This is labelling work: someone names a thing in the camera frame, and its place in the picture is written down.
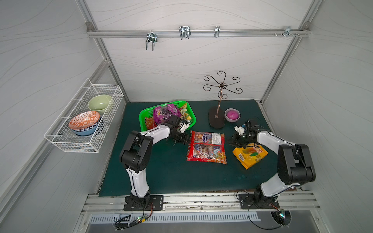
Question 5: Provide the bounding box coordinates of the aluminium wall rail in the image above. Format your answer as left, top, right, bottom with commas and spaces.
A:
87, 29, 311, 39

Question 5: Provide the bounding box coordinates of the light green bowl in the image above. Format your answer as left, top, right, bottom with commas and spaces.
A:
87, 94, 112, 116

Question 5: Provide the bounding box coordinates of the dark green table mat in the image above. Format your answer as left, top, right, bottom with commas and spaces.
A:
99, 103, 277, 197

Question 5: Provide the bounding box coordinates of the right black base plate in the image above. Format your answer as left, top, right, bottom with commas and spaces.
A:
238, 193, 280, 210

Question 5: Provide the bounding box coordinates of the small metal hook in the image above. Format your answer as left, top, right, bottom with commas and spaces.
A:
214, 26, 220, 38

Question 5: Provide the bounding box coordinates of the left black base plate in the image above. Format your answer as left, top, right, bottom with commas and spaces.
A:
123, 194, 164, 212

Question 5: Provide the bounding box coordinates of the orange patterned bowl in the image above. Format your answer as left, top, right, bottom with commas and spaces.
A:
68, 111, 101, 130

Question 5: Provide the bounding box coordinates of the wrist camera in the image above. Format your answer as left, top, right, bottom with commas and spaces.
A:
179, 123, 189, 134
234, 125, 247, 136

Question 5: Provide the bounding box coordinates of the metal loop hook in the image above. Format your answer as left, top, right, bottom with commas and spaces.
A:
179, 26, 191, 40

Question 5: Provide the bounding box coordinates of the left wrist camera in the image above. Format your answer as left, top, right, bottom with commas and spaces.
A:
179, 123, 189, 134

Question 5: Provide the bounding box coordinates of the left cable bundle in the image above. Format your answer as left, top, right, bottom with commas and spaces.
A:
113, 200, 154, 231

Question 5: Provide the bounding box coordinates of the black metal mug tree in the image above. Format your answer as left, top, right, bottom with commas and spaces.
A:
203, 71, 243, 129

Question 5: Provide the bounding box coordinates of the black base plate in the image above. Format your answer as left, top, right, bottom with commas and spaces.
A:
238, 193, 280, 210
123, 194, 164, 212

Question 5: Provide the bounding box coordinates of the green Fox's candy bag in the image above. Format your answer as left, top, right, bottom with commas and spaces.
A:
179, 103, 193, 124

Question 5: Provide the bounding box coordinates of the large red candy bag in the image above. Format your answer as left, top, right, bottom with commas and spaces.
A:
187, 131, 227, 165

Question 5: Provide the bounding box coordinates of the purple small bowl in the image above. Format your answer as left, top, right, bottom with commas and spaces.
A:
224, 108, 241, 122

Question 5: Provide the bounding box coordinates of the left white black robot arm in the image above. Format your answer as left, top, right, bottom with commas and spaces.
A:
119, 115, 190, 208

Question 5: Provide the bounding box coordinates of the white wire wall basket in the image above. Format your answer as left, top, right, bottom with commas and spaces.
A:
44, 79, 123, 153

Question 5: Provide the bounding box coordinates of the green plastic basket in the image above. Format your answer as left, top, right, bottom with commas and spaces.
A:
139, 100, 197, 131

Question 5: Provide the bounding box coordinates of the blue bowl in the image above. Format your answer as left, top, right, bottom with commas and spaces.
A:
72, 121, 100, 136

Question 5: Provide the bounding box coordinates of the metal double hook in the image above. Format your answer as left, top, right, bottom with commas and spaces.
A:
145, 32, 158, 51

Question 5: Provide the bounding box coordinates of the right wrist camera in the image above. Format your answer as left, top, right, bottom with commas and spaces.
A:
234, 125, 247, 136

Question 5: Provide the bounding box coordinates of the right black cable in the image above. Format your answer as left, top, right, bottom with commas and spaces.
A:
246, 203, 292, 231

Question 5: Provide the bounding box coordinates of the red cookie bag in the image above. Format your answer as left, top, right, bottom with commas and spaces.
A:
144, 116, 157, 130

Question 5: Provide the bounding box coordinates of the aluminium front frame rail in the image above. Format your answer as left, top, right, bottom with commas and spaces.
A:
81, 191, 321, 214

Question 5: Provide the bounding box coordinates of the white perforated vent strip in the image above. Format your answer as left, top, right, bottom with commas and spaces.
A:
89, 211, 261, 224

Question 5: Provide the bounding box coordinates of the purple snack bag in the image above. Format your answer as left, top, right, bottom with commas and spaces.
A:
153, 103, 181, 125

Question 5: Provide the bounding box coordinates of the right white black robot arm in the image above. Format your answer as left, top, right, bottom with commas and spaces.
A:
229, 120, 316, 206

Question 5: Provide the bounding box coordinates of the metal corner hook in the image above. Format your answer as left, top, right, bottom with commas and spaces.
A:
274, 26, 298, 38

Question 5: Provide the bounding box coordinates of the yellow orange snack bag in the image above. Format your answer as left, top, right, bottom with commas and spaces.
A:
233, 143, 268, 170

